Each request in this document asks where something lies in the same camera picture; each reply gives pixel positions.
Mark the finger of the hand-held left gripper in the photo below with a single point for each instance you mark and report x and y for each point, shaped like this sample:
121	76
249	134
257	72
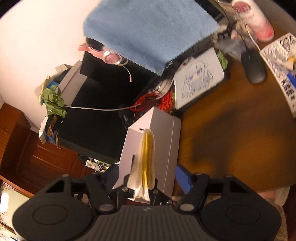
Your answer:
122	192
159	195

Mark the black computer tower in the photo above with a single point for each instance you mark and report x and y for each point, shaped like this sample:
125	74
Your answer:
92	127

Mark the pink headset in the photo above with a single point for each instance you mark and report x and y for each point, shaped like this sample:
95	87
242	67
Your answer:
111	58

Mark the clear plastic box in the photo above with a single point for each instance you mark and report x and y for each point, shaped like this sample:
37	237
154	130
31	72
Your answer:
229	47

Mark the green patterned packet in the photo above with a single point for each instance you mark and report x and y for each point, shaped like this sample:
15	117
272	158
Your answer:
222	59

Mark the blue pen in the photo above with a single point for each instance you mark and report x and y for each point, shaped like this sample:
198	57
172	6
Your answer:
291	78

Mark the white anime print pad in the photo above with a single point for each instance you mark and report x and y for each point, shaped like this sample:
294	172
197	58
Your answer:
198	76

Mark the black computer mouse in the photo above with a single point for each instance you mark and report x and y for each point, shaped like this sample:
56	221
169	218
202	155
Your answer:
253	67

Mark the green fabric bag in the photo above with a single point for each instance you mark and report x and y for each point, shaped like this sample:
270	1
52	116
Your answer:
54	104

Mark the black monitor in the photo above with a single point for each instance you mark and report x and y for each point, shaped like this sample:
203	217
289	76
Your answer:
138	71

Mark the wooden cabinet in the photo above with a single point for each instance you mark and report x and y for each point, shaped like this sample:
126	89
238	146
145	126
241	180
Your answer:
34	162

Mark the black white patterned book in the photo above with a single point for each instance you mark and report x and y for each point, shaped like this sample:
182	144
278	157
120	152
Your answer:
277	60

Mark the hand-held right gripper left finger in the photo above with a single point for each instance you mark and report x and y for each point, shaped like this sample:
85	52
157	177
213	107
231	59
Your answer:
109	178

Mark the pink white lotion pump bottle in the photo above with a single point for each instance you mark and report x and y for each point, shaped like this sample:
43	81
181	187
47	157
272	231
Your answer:
254	20

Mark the white cardboard box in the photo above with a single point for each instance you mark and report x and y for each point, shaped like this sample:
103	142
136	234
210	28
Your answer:
74	85

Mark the yellow white cloth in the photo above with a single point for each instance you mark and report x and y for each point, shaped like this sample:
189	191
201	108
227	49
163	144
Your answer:
144	157

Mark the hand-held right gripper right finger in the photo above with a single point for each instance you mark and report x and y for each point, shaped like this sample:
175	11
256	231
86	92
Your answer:
183	179

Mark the blue towel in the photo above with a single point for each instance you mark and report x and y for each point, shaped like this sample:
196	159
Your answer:
150	30

